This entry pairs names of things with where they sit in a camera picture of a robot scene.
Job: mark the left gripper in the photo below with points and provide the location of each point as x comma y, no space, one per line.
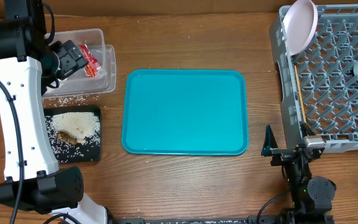
73,59

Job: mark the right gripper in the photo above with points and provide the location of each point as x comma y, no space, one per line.
283,155

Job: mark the red snack wrapper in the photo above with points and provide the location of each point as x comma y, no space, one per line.
93,68

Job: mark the pile of white rice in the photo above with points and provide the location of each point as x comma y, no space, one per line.
79,125

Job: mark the wooden chopstick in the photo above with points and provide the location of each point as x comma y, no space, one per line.
300,95

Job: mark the large white plate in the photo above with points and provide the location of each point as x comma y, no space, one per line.
300,23

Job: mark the brown food scrap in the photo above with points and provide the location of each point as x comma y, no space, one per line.
67,138

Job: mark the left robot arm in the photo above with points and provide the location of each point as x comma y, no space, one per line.
31,62

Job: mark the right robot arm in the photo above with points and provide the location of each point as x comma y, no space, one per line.
311,196

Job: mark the clear plastic bin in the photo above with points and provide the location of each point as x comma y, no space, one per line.
93,40

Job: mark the grey dish rack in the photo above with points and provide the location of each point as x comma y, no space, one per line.
328,86

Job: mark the black rectangular tray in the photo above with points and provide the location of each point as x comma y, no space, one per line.
67,153

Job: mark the teal serving tray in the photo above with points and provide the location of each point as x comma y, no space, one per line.
185,112

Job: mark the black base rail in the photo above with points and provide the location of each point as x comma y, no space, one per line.
197,221

